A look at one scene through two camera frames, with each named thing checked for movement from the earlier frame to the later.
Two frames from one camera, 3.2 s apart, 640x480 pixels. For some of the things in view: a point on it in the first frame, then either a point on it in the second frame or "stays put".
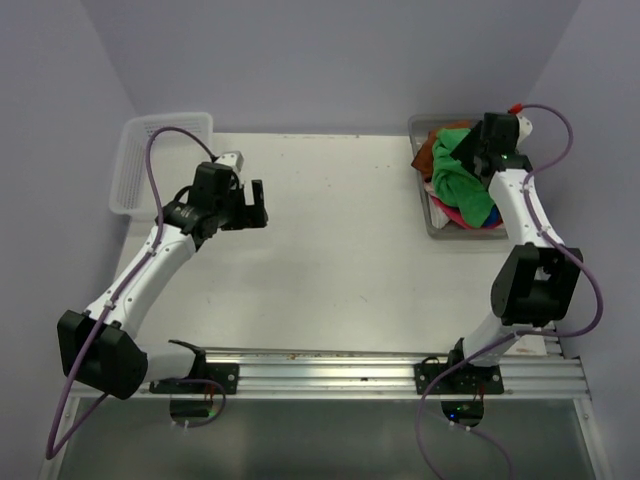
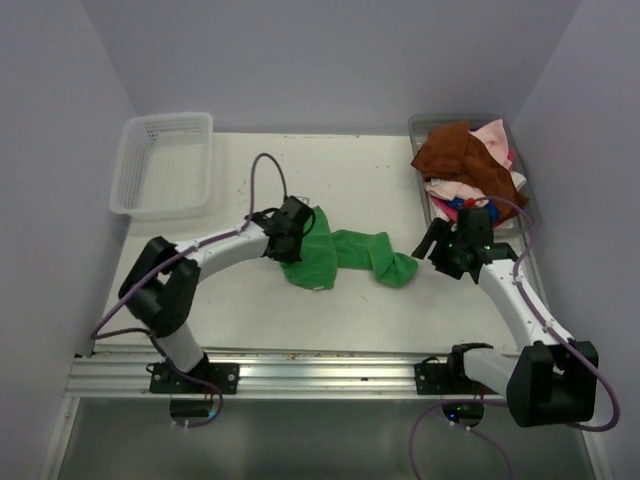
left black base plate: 228,374 stays put
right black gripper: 464,151 → 435,229
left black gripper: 250,216 → 293,256
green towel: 455,183 → 325,250
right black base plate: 466,379 stays put
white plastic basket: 174,157 stays put
